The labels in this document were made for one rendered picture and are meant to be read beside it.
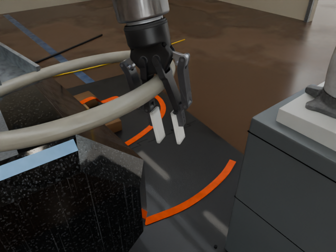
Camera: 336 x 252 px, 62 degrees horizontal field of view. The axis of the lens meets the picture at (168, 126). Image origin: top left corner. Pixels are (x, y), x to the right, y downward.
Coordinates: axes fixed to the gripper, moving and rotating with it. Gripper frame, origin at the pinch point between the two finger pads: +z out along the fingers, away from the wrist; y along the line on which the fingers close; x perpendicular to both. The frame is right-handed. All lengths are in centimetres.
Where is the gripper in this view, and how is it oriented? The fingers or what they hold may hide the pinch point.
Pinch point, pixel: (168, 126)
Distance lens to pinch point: 56.4
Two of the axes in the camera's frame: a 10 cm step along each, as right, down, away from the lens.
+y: -9.0, -0.2, 4.3
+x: -3.9, 4.8, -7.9
